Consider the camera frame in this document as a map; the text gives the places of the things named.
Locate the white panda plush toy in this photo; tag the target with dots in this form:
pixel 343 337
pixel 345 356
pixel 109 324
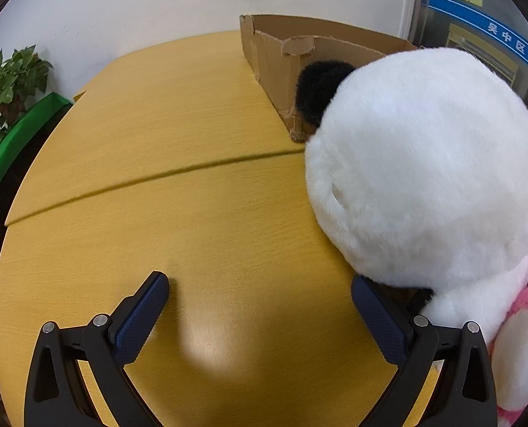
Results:
pixel 424 164

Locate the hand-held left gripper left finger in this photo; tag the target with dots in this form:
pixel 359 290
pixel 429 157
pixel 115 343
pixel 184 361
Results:
pixel 141 316

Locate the large green potted plant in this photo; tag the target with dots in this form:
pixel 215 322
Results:
pixel 10 84

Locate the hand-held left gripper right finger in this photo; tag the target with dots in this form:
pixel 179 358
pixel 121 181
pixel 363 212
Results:
pixel 377 316

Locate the blue sign with white text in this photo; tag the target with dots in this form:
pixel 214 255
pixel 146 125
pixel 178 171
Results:
pixel 468 13

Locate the brown cardboard box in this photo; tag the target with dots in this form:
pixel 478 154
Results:
pixel 268 58

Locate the green ledge cover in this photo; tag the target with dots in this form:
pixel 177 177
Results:
pixel 19 138

